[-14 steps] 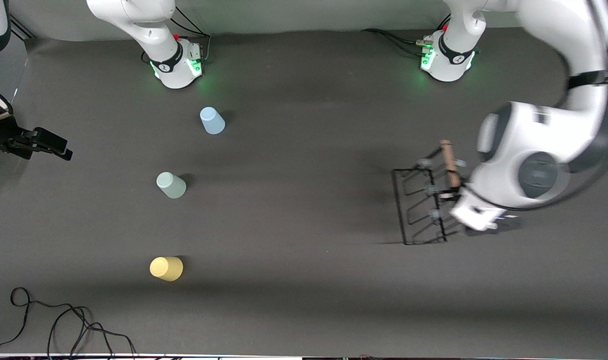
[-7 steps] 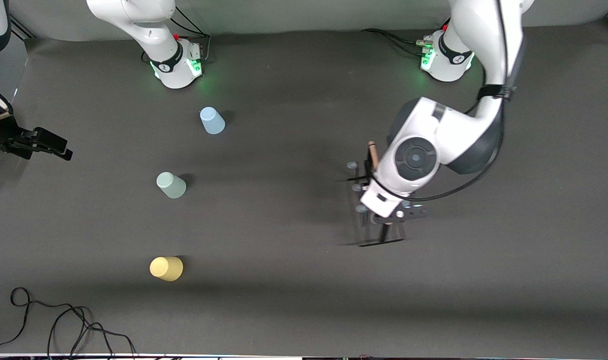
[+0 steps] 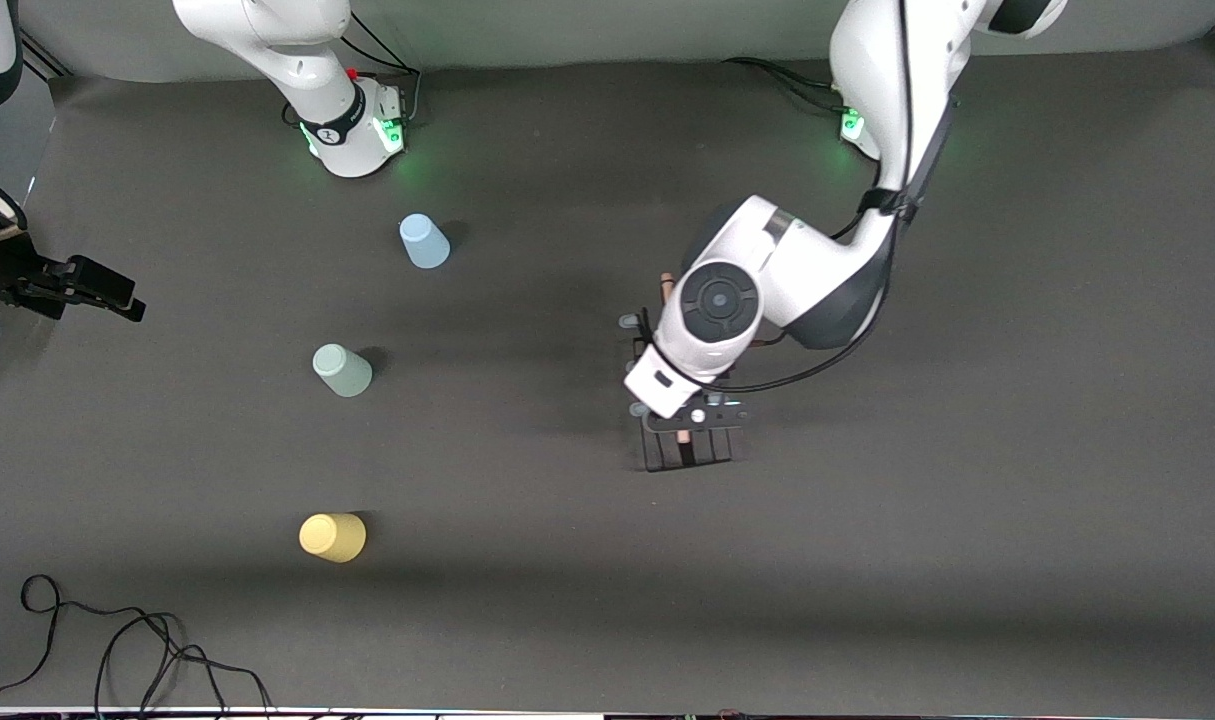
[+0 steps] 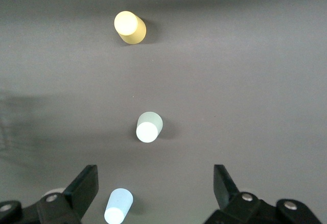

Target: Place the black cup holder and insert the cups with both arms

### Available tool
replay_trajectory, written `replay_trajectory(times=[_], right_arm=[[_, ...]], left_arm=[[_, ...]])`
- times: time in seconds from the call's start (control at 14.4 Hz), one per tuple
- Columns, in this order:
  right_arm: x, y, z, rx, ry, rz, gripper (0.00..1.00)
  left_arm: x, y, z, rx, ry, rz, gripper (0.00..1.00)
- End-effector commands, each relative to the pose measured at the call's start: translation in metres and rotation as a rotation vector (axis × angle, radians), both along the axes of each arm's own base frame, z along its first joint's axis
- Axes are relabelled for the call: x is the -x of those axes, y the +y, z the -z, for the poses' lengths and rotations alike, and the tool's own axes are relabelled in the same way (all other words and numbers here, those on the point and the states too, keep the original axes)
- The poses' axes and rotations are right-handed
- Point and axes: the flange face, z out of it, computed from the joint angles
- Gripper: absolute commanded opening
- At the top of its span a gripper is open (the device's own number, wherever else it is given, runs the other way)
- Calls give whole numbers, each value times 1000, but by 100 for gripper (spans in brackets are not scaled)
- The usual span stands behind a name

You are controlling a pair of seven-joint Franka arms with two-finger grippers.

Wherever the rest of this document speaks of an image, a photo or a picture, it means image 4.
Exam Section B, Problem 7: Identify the light blue plastic cup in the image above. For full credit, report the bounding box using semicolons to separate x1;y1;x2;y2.
103;188;134;224

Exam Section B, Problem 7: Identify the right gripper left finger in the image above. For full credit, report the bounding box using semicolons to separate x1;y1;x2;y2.
36;164;100;224

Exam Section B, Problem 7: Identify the pale green plastic cup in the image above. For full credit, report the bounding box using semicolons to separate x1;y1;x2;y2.
135;111;164;144

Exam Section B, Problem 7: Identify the yellow plastic cup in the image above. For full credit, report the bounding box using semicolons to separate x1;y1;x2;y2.
113;10;148;45

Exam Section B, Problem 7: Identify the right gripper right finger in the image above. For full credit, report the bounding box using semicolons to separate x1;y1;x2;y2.
213;164;278;224

